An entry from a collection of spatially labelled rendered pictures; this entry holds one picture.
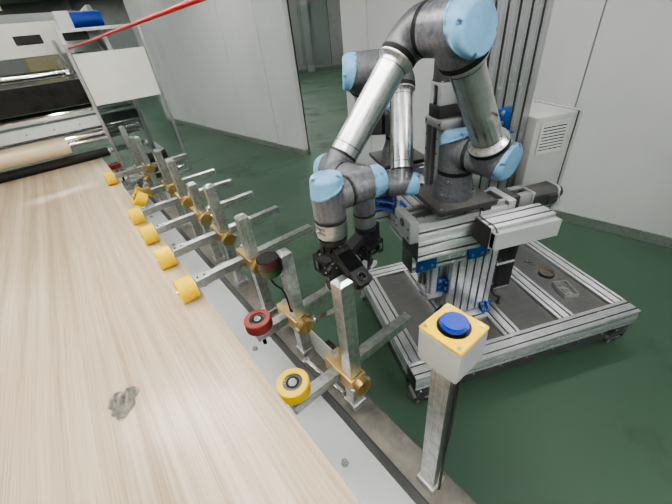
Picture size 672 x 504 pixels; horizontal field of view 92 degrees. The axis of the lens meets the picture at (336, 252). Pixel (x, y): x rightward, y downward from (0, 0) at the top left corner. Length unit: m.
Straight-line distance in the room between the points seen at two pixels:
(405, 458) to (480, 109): 0.89
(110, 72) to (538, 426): 3.48
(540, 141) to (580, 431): 1.28
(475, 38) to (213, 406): 0.98
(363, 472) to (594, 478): 1.11
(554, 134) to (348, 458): 1.36
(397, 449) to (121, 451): 0.63
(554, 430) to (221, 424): 1.51
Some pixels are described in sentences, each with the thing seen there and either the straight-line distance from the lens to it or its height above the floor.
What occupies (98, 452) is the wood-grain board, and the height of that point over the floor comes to 0.90.
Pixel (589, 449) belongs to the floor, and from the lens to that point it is 1.96.
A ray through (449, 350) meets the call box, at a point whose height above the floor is 1.21.
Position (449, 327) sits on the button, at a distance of 0.49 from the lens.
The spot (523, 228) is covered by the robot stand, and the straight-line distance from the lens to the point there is 1.31.
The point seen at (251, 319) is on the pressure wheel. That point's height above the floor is 0.90.
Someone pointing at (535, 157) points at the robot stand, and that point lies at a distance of 1.58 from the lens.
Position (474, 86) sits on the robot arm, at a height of 1.44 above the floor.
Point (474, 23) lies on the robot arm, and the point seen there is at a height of 1.56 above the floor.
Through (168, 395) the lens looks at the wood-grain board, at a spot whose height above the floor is 0.90.
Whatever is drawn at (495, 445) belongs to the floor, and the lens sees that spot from 1.82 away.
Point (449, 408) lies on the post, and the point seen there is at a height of 1.03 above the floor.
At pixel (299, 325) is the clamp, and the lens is 1.01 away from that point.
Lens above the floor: 1.59
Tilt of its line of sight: 35 degrees down
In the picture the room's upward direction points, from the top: 7 degrees counter-clockwise
